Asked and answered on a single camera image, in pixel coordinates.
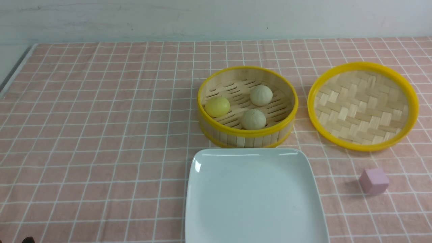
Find white square plate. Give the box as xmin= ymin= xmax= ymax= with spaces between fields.
xmin=185 ymin=148 xmax=330 ymax=243

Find yellow steamed bun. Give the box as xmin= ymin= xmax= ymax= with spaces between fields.
xmin=204 ymin=97 xmax=230 ymax=117

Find pink cube block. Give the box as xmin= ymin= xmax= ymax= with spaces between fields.
xmin=358 ymin=168 xmax=390 ymax=195

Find bamboo steamer basket yellow rim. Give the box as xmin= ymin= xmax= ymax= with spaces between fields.
xmin=197 ymin=66 xmax=298 ymax=148

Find pink checkered tablecloth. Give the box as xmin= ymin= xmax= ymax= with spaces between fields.
xmin=0 ymin=37 xmax=432 ymax=243

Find woven bamboo steamer lid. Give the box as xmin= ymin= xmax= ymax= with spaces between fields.
xmin=307 ymin=62 xmax=419 ymax=151

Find white steamed bun front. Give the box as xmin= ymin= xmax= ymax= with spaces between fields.
xmin=241 ymin=109 xmax=267 ymax=130

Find white steamed bun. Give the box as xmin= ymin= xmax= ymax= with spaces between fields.
xmin=250 ymin=85 xmax=273 ymax=106
xmin=241 ymin=109 xmax=267 ymax=130

